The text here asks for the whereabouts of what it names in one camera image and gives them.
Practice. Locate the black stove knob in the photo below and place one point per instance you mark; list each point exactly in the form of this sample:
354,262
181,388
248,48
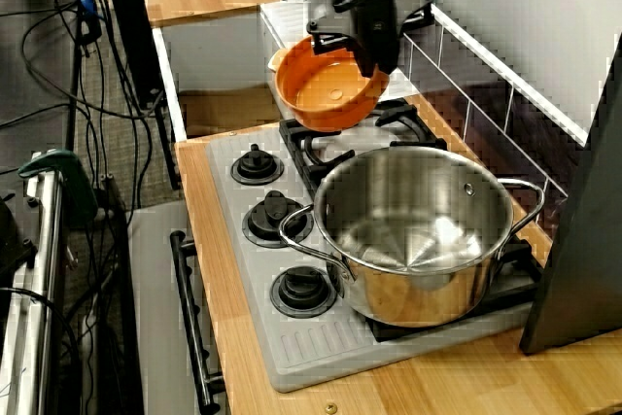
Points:
302,291
272,218
256,166

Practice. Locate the white toy oven front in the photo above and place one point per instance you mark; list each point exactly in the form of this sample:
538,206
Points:
150,288

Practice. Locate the aluminium frame rail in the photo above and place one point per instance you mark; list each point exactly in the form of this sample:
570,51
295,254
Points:
34,288

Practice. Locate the white sink basin box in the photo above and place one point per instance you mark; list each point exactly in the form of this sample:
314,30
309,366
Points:
218,55

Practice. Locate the orange plastic toy pot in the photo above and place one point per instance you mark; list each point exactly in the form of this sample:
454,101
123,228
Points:
330,94

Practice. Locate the black flat panel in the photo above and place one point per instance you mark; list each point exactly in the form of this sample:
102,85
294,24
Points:
583,240

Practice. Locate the stainless steel pot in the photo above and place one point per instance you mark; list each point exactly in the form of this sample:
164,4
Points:
413,288

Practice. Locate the brown cardboard piece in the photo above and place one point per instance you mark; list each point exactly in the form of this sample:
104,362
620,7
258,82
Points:
223,114

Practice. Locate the dark tile backsplash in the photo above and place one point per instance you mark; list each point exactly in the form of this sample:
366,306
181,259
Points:
486,109

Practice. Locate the green clamp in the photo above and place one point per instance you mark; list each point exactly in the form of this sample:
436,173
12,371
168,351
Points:
73,182

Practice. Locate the black tall box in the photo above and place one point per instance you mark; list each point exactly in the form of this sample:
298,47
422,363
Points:
131,36

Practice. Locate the dark machine base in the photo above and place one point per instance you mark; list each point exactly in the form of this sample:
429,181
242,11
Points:
12,240

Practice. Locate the black burner grate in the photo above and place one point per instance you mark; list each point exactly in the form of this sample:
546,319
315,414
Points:
515,288
296,143

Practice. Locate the grey toy stove plate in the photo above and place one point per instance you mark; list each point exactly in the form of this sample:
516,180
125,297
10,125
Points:
252,259

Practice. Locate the wooden countertop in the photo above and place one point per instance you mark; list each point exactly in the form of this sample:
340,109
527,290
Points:
238,337

